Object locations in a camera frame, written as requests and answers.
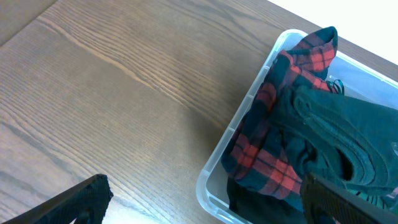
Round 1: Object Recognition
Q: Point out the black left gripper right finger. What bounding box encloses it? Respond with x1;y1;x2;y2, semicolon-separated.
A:
300;174;397;224

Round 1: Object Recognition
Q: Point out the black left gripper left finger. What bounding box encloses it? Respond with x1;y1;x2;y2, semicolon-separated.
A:
4;174;113;224

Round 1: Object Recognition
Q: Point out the dark navy garment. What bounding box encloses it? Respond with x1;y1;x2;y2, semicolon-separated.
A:
270;86;397;195

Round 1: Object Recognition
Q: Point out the black garment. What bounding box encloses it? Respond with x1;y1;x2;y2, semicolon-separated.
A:
226;178;307;224

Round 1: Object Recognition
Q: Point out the red navy plaid shirt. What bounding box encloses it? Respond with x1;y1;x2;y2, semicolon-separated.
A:
221;26;342;211

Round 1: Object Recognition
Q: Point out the dark green garment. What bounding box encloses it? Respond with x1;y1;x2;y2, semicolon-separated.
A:
348;189;397;215

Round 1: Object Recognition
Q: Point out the thin black cord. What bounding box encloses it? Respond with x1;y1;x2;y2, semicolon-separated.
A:
326;78;346;95

